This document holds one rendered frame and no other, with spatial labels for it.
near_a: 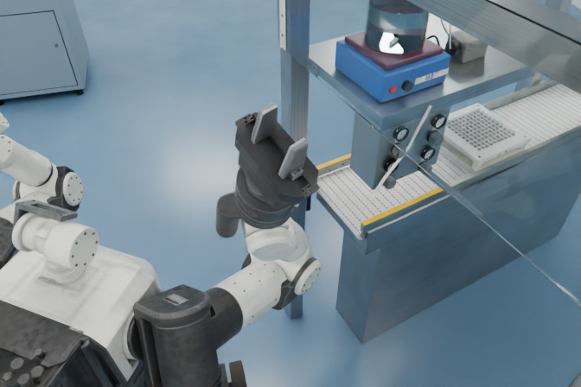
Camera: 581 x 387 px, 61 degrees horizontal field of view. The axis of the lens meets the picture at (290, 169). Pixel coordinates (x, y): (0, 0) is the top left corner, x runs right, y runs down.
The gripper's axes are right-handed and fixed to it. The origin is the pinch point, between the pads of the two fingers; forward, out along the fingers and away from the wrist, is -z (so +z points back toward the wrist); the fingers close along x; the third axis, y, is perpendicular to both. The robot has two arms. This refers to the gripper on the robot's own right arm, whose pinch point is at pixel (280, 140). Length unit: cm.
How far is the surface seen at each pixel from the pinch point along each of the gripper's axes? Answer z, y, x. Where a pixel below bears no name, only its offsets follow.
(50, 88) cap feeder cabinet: 246, 5, 211
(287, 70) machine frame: 59, 41, 38
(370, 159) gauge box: 57, 41, 5
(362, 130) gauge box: 53, 43, 11
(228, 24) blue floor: 284, 161, 223
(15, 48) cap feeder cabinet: 218, -1, 227
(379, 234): 88, 45, -9
